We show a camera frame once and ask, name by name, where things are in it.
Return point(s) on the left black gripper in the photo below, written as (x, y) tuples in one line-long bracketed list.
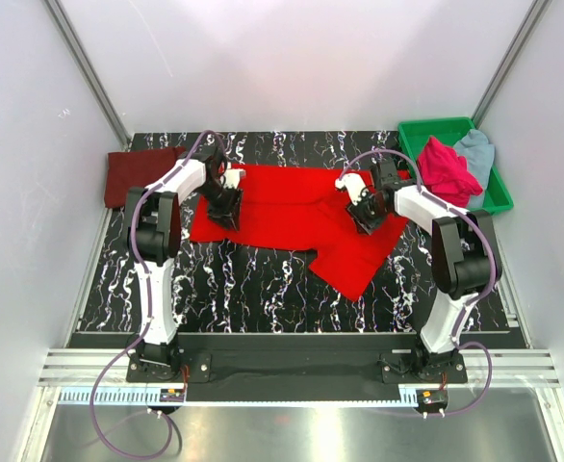
[(229, 214)]

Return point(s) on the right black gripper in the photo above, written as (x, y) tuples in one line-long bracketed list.
[(364, 225)]

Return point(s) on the bright red t-shirt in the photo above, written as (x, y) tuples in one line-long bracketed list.
[(299, 209)]

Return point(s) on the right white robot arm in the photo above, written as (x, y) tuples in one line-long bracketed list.
[(465, 261)]

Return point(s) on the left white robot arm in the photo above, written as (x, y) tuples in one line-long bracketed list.
[(152, 233)]

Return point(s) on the pink crumpled t-shirt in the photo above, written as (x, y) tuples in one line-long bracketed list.
[(446, 175)]

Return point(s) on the green plastic bin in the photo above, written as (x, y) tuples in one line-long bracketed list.
[(414, 134)]

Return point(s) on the folded maroon t-shirt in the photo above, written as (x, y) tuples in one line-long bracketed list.
[(136, 169)]

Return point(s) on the grey-blue crumpled t-shirt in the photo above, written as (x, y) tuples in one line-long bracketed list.
[(480, 155)]

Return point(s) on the right orange connector block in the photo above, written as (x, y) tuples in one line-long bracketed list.
[(431, 397)]

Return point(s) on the orange connector block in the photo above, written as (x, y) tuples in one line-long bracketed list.
[(431, 397), (172, 395)]

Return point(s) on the left orange connector block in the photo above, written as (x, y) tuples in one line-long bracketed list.
[(172, 395)]

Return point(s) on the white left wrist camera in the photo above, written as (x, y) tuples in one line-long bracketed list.
[(232, 177)]

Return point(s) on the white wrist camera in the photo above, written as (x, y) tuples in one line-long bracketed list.
[(232, 177), (356, 188)]

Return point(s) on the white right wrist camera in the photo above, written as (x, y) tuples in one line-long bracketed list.
[(356, 188)]

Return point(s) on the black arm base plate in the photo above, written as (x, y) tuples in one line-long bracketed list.
[(283, 368)]

